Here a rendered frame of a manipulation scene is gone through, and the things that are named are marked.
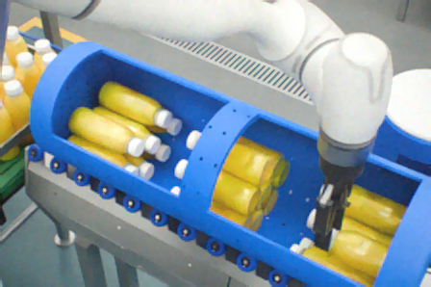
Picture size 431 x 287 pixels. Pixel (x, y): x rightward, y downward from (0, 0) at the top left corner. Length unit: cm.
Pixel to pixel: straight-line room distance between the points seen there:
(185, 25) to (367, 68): 30
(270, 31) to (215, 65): 242
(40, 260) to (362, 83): 191
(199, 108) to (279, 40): 53
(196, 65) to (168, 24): 269
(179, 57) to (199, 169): 228
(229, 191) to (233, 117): 15
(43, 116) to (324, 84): 69
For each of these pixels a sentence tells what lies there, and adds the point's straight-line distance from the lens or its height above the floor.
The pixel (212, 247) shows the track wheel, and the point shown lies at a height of 96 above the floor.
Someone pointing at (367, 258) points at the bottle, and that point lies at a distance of 120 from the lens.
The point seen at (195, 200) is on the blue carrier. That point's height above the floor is 113.
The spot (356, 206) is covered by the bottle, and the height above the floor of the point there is 112.
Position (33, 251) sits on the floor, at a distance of 265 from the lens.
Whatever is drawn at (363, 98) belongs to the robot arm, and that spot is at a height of 148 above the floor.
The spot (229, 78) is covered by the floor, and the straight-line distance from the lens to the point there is 332.
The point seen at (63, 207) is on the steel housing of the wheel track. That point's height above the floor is 85.
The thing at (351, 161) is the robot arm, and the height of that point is 135.
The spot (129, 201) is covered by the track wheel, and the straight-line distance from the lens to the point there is 146.
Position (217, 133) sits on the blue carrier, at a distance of 122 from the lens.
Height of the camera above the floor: 207
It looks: 45 degrees down
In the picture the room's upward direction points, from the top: straight up
